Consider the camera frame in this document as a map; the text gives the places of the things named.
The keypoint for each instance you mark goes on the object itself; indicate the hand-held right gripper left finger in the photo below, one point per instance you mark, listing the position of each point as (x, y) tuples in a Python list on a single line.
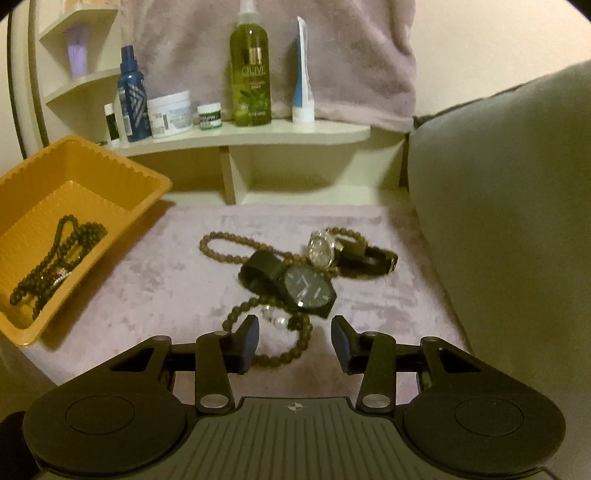
[(249, 339)]

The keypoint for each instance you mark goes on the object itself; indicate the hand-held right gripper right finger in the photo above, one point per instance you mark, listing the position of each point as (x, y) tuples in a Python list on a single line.
[(340, 339)]

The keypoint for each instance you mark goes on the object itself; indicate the pearl earring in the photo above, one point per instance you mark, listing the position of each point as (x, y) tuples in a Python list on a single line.
[(279, 321)]

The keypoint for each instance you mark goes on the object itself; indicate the black wristwatch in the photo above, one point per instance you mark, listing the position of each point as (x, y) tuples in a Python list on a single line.
[(304, 286)]

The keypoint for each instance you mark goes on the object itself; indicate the orange plastic tray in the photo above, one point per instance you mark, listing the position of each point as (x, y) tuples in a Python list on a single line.
[(115, 184)]

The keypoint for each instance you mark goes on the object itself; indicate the lavender table towel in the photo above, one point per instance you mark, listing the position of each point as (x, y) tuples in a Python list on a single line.
[(184, 286)]

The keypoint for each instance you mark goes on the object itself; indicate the white corner shelf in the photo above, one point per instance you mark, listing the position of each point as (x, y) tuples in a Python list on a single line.
[(300, 136)]

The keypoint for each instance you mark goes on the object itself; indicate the grey cushion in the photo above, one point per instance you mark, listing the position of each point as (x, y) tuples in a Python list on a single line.
[(508, 207)]

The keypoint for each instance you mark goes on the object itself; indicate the small green-label jar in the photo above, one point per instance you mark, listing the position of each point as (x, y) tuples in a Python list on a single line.
[(210, 117)]

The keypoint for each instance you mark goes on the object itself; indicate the white cream jar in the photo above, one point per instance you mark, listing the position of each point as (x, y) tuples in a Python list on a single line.
[(170, 115)]

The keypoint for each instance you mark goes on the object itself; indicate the white lip balm stick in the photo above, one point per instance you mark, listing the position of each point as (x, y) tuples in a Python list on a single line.
[(111, 124)]

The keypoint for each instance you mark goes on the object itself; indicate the green oil spray bottle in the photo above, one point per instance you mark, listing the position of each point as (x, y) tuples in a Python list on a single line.
[(250, 78)]

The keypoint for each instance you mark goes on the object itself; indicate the blue and white tube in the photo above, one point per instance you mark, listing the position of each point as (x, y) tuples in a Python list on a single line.
[(302, 78)]

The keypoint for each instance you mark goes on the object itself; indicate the blue spray bottle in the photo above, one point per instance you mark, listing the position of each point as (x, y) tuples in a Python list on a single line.
[(134, 101)]

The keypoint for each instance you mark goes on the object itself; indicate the lavender hanging towel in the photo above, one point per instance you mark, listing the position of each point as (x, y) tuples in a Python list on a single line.
[(184, 55)]

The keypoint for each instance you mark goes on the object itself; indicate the lavender tube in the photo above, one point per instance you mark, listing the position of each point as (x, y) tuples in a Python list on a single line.
[(77, 53)]

